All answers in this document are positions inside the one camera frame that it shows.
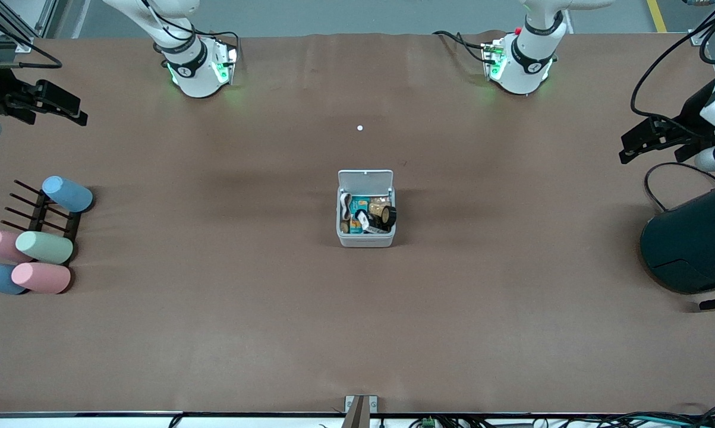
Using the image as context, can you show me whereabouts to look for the black appliance cable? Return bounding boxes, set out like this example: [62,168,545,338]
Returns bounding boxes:
[644,162,715,213]

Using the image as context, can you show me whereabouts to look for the pale green plastic cup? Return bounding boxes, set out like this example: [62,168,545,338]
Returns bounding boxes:
[15,231,74,265]

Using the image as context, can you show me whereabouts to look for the black tape roll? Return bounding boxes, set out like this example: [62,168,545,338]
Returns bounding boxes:
[369,202,398,232]

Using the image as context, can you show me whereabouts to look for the table cover sheet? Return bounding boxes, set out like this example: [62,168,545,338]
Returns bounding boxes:
[0,33,715,415]

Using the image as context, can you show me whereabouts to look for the aluminium frame profile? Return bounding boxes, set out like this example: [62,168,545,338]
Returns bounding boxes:
[0,0,58,53]
[688,0,715,47]

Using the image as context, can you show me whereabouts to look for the white lidded trash bin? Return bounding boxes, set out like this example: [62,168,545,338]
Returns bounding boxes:
[336,170,396,248]

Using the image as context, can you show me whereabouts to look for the black cable bundle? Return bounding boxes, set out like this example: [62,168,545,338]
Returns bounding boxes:
[595,404,715,428]

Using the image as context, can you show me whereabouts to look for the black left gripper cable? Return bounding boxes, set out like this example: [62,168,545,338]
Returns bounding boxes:
[629,0,715,137]

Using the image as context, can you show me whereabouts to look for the black cup rack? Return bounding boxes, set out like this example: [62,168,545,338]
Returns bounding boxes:
[1,180,83,262]

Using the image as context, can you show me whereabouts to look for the dark teal round appliance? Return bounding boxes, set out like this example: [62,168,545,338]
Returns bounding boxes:
[640,180,715,311]

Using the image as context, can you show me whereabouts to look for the black arm base cable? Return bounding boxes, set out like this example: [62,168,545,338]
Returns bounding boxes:
[433,30,494,65]
[212,31,242,63]

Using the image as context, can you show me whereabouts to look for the teal snack packet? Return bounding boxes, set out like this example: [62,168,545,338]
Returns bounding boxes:
[350,197,371,234]

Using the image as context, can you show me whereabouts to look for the metal table edge bracket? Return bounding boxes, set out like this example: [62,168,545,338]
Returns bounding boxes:
[344,395,378,428]

